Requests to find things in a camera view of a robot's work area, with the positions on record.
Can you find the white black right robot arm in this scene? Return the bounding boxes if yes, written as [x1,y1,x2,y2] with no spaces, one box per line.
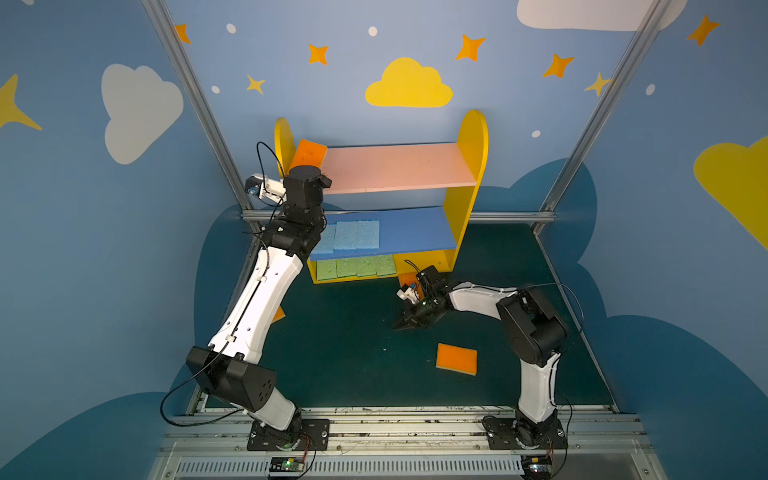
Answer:
[393,266,569,445]

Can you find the aluminium frame post left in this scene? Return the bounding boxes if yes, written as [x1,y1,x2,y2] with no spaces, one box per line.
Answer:
[141,0,260,232]

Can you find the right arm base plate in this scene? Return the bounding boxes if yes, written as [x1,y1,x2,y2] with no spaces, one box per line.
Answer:
[481,412,568,450]

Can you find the aluminium frame post right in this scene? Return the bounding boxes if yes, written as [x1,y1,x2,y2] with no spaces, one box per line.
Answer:
[532,0,673,237]

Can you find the right green circuit board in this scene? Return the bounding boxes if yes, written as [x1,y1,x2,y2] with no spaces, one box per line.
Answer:
[520,456,553,480]

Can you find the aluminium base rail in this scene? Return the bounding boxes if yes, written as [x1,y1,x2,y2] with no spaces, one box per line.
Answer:
[149,405,666,479]

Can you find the aluminium frame post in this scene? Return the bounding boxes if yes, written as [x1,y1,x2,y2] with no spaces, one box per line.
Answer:
[141,0,260,232]
[532,0,673,237]

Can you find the green circuit board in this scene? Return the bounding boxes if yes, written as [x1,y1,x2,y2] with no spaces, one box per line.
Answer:
[520,456,553,480]
[268,456,307,477]

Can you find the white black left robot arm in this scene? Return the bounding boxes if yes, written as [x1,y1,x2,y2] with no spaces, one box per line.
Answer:
[187,165,332,444]

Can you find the orange sponge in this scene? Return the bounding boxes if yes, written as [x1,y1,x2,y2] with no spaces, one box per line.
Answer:
[272,307,286,323]
[398,272,423,298]
[290,139,328,170]
[436,343,478,376]

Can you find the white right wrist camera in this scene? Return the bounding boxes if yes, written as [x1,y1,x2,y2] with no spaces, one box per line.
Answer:
[397,284,421,304]

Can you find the blue sponge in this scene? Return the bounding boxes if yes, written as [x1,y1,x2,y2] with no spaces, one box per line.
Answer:
[333,221,359,251]
[312,224,336,255]
[355,220,380,250]

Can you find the aluminium frame crossbar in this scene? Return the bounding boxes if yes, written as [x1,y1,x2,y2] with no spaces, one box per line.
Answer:
[241,207,556,224]

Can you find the left green circuit board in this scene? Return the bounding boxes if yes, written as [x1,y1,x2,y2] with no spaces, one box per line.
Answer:
[268,456,307,477]

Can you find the green sponge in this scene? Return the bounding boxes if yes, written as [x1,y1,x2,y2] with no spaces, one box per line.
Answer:
[355,256,378,278]
[316,259,338,281]
[375,255,397,277]
[336,258,358,278]

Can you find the yellow wooden shelf unit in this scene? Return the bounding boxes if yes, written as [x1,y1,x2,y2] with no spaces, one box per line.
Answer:
[274,110,490,284]

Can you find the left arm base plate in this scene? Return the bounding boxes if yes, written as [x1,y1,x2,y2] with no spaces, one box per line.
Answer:
[246,418,330,451]

